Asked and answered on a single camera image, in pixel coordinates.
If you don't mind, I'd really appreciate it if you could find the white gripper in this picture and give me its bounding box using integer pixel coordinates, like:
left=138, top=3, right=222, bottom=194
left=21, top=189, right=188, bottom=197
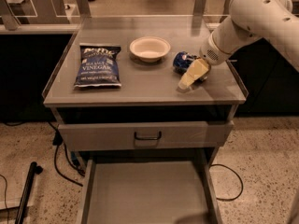
left=178, top=34, right=232, bottom=90

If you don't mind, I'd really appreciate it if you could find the blue pepsi can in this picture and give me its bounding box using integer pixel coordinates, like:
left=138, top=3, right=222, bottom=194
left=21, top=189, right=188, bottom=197
left=173, top=51, right=210, bottom=81

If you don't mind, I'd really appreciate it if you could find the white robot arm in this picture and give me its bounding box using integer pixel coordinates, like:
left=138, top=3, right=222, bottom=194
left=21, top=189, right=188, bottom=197
left=178, top=0, right=299, bottom=90

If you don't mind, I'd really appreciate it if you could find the grey drawer cabinet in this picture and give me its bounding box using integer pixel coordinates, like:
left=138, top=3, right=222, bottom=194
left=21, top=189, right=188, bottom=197
left=41, top=15, right=249, bottom=173

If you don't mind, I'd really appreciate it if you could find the grey top drawer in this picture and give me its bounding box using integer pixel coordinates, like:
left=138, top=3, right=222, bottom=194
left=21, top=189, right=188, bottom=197
left=59, top=121, right=234, bottom=151

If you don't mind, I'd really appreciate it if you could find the open grey middle drawer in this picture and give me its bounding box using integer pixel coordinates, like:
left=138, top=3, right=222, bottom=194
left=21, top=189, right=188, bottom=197
left=76, top=148, right=222, bottom=224

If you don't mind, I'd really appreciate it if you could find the white paper bowl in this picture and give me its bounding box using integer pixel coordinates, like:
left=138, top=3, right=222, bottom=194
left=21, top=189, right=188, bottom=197
left=129, top=36, right=171, bottom=63

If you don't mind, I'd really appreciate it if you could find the blue vinegar chips bag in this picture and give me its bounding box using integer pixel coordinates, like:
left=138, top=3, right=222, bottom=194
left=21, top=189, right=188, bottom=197
left=74, top=43, right=121, bottom=88

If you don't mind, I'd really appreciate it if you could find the clear acrylic barrier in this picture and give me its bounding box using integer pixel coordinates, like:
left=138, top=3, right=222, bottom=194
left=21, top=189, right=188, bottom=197
left=1, top=0, right=226, bottom=34

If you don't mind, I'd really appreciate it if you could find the black pole on floor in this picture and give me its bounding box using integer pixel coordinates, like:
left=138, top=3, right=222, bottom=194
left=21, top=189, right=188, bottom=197
left=15, top=161, right=43, bottom=224

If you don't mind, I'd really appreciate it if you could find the black floor cable right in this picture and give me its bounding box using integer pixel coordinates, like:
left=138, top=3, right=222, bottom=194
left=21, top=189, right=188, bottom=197
left=210, top=163, right=244, bottom=203

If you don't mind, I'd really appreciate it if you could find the black floor cable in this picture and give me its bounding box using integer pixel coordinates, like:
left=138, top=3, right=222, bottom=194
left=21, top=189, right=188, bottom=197
left=210, top=163, right=244, bottom=203
left=46, top=120, right=86, bottom=188

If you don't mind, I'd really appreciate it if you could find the black floor cable left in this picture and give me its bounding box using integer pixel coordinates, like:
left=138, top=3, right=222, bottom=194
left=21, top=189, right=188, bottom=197
left=46, top=120, right=86, bottom=188

